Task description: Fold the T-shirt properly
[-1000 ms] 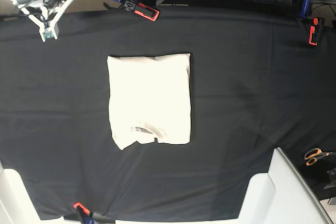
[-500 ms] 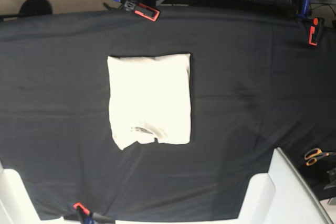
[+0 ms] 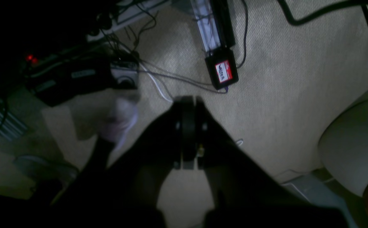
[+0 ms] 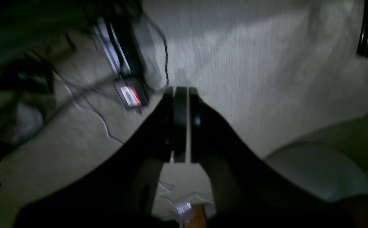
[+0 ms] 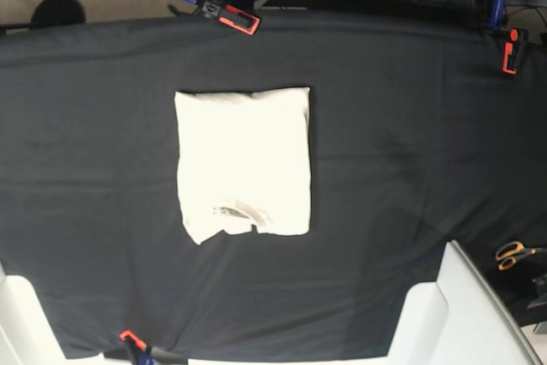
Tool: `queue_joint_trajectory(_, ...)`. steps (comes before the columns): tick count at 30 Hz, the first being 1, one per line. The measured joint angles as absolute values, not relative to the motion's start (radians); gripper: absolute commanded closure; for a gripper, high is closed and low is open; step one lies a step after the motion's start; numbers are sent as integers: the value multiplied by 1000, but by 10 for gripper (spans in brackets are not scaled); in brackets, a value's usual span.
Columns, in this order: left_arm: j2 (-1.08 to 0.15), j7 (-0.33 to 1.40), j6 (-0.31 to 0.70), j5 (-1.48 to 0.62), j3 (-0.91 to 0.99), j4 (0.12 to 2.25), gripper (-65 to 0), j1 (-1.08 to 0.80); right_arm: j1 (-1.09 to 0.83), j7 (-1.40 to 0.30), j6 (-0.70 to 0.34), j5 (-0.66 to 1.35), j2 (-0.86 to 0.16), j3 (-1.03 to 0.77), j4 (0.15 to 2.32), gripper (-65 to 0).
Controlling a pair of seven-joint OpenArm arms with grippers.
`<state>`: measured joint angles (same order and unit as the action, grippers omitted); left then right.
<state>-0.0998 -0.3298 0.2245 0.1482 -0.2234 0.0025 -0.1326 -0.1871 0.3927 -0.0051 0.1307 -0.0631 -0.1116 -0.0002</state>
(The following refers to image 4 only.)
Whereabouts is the grey rounded object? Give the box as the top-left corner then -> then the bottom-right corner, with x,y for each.
265,143 -> 368,202

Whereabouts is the black power adapter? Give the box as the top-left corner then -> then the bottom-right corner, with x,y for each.
113,77 -> 149,110

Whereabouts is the white floor cable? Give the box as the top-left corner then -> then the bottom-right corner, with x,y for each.
52,71 -> 126,146

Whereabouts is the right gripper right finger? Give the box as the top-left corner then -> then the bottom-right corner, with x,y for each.
189,87 -> 368,228

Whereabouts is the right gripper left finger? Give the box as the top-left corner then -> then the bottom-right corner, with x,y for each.
13,87 -> 188,228

